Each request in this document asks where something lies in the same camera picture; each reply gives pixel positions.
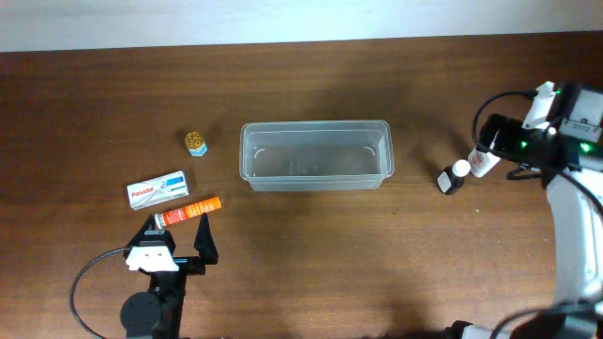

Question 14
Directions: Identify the dark bottle white cap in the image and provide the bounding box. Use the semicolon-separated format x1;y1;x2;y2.
436;159;471;195

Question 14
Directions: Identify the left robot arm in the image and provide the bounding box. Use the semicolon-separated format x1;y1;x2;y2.
120;213;219;339

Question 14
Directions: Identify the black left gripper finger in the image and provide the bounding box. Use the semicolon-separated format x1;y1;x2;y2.
193;213;218;258
123;226;175;258

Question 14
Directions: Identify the small jar gold lid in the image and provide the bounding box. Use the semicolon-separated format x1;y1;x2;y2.
185;132;207;156

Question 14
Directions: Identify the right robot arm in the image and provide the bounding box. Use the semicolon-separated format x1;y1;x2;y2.
436;81;602;339

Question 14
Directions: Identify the white Panadol box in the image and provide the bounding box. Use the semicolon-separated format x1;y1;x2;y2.
126;170;189;210

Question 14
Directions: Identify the orange tube white cap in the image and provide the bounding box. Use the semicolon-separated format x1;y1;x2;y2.
155;196;222;229

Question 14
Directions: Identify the clear plastic container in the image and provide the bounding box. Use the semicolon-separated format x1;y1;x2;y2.
239;120;395;192

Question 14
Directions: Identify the white squeeze bottle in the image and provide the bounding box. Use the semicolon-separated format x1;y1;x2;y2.
467;148;500;178

